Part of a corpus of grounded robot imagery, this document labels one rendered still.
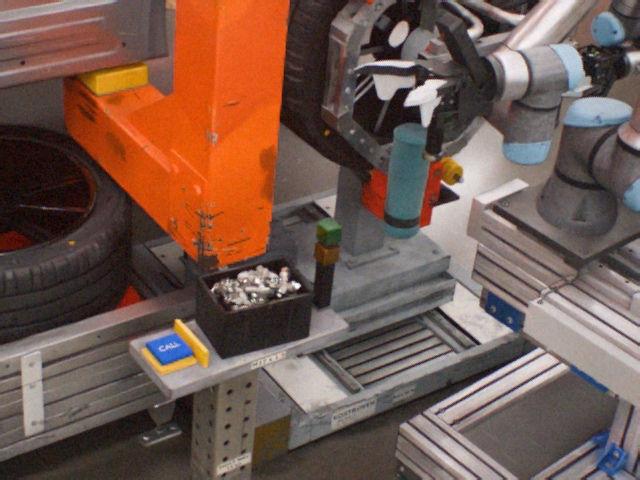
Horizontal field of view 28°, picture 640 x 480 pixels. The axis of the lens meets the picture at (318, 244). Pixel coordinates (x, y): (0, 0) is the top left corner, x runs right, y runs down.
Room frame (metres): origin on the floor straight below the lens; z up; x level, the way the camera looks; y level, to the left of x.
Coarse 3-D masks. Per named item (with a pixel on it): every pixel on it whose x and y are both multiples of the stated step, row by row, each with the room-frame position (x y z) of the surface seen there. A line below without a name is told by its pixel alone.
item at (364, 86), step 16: (400, 0) 2.66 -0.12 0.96; (416, 0) 2.71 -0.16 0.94; (384, 16) 2.64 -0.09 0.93; (400, 16) 2.67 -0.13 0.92; (416, 16) 2.75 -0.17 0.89; (480, 16) 2.83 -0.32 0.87; (384, 32) 2.65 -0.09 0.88; (496, 32) 2.83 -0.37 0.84; (368, 48) 2.61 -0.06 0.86; (384, 48) 2.64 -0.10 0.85; (400, 48) 2.73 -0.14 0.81; (368, 80) 2.63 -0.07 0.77; (368, 96) 2.85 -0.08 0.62; (400, 96) 2.84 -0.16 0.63; (352, 112) 2.75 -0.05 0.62; (368, 112) 2.77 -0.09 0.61; (384, 112) 2.66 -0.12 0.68; (400, 112) 2.78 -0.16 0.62; (368, 128) 2.66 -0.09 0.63; (384, 128) 2.70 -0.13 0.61
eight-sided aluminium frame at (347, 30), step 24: (360, 0) 2.51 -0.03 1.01; (384, 0) 2.49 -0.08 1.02; (336, 24) 2.48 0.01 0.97; (360, 24) 2.46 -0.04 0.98; (504, 24) 2.78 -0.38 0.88; (336, 48) 2.48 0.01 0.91; (336, 72) 2.48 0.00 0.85; (336, 96) 2.45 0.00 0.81; (336, 120) 2.44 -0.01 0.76; (456, 120) 2.72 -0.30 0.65; (480, 120) 2.71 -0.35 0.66; (360, 144) 2.48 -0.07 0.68; (456, 144) 2.66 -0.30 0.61; (384, 168) 2.53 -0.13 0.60
